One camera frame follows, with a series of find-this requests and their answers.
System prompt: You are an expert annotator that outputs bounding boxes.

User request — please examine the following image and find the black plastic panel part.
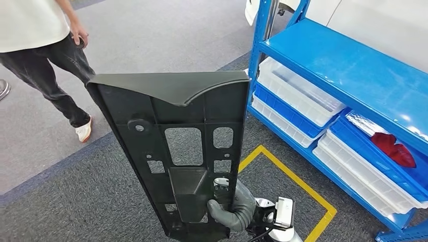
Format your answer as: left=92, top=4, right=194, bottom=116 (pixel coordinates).
left=86, top=71, right=251, bottom=242

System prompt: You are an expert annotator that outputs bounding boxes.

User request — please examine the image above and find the red plastic part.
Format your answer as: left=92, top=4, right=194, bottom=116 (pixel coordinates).
left=371, top=132, right=417, bottom=169

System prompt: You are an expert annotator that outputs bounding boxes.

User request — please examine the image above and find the grey metal pole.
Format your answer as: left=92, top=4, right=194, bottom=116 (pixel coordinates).
left=264, top=0, right=279, bottom=41

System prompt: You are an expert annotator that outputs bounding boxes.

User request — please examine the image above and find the white car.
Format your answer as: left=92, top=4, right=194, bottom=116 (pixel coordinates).
left=244, top=0, right=428, bottom=74

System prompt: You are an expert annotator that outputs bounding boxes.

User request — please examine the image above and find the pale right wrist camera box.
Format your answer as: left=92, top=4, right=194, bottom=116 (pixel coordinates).
left=254, top=197, right=296, bottom=234

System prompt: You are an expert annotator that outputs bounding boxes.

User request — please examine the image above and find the person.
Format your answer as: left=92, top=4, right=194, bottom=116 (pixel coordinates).
left=0, top=0, right=96, bottom=144

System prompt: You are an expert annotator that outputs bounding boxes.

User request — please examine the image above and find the blue metal shelf rack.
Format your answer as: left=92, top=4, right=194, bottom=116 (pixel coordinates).
left=245, top=0, right=428, bottom=242

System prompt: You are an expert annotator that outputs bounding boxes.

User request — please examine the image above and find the blue plastic tray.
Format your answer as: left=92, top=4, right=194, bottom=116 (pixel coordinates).
left=254, top=82, right=327, bottom=139
left=329, top=110, right=428, bottom=203

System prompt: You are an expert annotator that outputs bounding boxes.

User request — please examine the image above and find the yellow floor tape square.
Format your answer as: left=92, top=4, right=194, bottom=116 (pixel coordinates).
left=238, top=144, right=338, bottom=242

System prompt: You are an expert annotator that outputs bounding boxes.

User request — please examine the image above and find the black camera cable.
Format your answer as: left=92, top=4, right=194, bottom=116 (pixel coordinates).
left=245, top=227, right=275, bottom=242

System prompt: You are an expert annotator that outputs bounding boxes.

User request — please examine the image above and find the person's hand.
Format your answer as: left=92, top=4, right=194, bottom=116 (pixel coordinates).
left=69, top=20, right=90, bottom=49

